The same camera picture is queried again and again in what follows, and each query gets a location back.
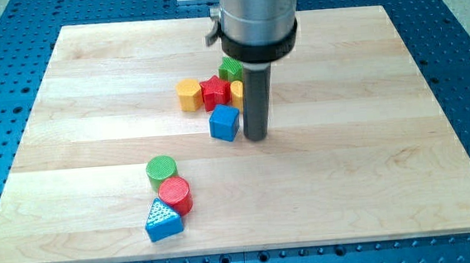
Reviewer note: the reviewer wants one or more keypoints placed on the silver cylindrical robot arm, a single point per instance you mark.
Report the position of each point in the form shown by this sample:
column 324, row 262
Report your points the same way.
column 257, row 22

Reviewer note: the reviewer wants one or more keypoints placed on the blue cube block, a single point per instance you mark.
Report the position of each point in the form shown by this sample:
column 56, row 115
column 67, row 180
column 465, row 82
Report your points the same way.
column 224, row 122

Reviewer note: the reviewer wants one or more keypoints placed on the red star block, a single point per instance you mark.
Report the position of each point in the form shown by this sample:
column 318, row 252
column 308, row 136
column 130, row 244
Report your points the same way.
column 215, row 91

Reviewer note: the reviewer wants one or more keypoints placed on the yellow block behind rod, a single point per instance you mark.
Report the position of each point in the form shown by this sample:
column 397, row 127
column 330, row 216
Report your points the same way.
column 237, row 95

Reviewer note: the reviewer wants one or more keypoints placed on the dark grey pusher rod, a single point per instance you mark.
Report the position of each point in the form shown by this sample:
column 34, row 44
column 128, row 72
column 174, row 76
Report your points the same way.
column 256, row 92

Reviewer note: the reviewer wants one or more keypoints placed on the yellow hexagon block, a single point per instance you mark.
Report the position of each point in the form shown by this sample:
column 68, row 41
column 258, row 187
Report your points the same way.
column 189, row 94

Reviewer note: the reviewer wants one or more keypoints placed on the green star block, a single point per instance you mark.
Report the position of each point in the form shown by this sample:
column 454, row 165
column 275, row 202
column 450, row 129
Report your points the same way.
column 230, row 69

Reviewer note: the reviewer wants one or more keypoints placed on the green cylinder block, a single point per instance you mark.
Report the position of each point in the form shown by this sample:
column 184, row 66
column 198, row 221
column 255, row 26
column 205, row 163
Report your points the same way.
column 160, row 168

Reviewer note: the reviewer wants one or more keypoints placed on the red cylinder block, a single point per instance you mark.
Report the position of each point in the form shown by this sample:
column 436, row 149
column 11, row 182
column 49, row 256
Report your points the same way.
column 176, row 193

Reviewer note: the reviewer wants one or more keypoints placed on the light wooden board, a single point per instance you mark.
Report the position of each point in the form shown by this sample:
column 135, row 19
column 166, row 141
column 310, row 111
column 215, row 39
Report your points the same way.
column 358, row 148

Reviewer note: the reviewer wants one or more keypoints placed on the blue triangle block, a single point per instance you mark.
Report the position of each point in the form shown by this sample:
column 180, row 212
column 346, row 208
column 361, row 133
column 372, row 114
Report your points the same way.
column 162, row 221

